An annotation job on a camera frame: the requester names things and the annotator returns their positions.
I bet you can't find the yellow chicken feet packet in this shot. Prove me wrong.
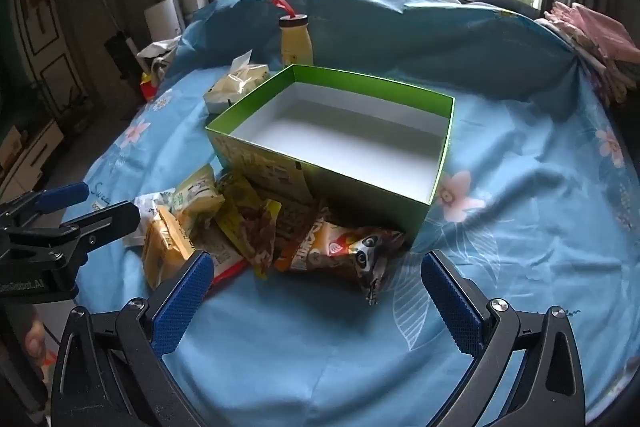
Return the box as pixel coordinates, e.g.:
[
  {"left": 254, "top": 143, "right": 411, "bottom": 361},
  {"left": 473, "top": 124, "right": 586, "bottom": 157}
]
[{"left": 214, "top": 174, "right": 283, "bottom": 280}]

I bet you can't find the white paper roll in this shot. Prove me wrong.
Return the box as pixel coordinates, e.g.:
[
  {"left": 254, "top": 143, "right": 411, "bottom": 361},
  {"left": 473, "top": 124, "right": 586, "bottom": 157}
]
[{"left": 144, "top": 0, "right": 183, "bottom": 45}]

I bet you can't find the orange raccoon snack packet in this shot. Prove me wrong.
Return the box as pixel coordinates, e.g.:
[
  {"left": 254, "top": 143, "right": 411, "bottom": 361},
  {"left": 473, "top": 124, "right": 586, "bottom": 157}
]
[{"left": 272, "top": 207, "right": 407, "bottom": 305}]

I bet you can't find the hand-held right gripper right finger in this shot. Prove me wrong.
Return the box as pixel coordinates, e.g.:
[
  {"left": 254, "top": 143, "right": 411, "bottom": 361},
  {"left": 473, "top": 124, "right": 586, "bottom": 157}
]
[{"left": 420, "top": 250, "right": 587, "bottom": 427}]

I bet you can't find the pale yellow snack packet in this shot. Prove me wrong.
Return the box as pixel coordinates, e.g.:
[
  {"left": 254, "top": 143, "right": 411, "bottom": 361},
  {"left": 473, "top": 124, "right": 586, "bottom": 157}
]
[{"left": 167, "top": 164, "right": 226, "bottom": 233}]

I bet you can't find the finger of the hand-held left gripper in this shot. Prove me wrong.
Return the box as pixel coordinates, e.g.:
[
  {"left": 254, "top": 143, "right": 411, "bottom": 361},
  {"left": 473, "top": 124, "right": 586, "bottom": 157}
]
[
  {"left": 0, "top": 183, "right": 90, "bottom": 228},
  {"left": 7, "top": 201, "right": 142, "bottom": 265}
]

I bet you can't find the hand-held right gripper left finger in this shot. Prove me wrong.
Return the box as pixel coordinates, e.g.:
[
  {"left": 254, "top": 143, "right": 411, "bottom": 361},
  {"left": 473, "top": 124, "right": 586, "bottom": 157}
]
[{"left": 50, "top": 250, "right": 216, "bottom": 427}]

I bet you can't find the pink folded cloth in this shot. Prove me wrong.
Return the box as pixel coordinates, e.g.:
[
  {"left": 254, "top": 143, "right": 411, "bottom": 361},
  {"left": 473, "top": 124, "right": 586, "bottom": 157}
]
[{"left": 542, "top": 2, "right": 640, "bottom": 105}]

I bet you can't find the green cardboard box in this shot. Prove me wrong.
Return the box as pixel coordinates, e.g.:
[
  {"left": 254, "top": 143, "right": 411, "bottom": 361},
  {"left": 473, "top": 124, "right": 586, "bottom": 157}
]
[{"left": 205, "top": 64, "right": 456, "bottom": 244}]

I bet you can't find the cracker packet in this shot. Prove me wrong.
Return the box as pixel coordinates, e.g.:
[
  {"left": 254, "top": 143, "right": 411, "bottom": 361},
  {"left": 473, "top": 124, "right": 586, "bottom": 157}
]
[{"left": 141, "top": 206, "right": 196, "bottom": 290}]

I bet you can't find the white crumpled snack wrapper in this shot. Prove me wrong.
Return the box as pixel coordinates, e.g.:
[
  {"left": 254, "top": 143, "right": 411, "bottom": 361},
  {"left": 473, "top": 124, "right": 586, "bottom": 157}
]
[{"left": 125, "top": 192, "right": 176, "bottom": 248}]

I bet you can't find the yellow bottle with red ribbon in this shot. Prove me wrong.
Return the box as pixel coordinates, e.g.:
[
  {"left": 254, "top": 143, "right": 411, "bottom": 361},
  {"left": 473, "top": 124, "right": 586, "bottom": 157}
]
[{"left": 271, "top": 0, "right": 315, "bottom": 68}]

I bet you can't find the red-edged white snack packet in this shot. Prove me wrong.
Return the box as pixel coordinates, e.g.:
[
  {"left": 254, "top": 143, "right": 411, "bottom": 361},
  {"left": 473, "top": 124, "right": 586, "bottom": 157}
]
[{"left": 195, "top": 222, "right": 248, "bottom": 298}]

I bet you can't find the white low cabinet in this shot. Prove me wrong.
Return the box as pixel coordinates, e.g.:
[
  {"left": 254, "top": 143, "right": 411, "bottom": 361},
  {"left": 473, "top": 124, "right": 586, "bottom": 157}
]
[{"left": 0, "top": 119, "right": 66, "bottom": 202}]

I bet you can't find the black upright vacuum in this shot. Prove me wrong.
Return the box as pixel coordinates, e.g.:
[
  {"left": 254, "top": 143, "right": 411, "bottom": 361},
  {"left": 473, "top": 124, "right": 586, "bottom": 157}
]
[{"left": 77, "top": 0, "right": 144, "bottom": 78}]

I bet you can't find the crumpled plastic bag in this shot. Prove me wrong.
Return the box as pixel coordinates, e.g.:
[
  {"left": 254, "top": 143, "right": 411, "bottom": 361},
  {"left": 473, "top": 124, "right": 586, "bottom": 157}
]
[{"left": 136, "top": 36, "right": 183, "bottom": 85}]

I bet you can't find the person's left hand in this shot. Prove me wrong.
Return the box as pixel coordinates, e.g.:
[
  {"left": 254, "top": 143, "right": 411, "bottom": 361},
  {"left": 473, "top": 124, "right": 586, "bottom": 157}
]
[{"left": 22, "top": 306, "right": 51, "bottom": 361}]

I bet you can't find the tissue pack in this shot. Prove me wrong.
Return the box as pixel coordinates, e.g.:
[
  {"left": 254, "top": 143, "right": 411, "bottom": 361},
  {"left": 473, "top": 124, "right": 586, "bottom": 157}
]
[{"left": 202, "top": 50, "right": 271, "bottom": 115}]

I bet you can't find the blue floral bedsheet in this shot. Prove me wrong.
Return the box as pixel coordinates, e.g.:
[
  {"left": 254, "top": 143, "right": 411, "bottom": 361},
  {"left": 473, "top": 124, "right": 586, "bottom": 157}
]
[{"left": 60, "top": 0, "right": 640, "bottom": 423}]

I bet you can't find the red bag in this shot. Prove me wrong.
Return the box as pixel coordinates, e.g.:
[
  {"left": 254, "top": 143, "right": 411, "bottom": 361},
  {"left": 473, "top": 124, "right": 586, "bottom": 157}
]
[{"left": 140, "top": 74, "right": 162, "bottom": 104}]

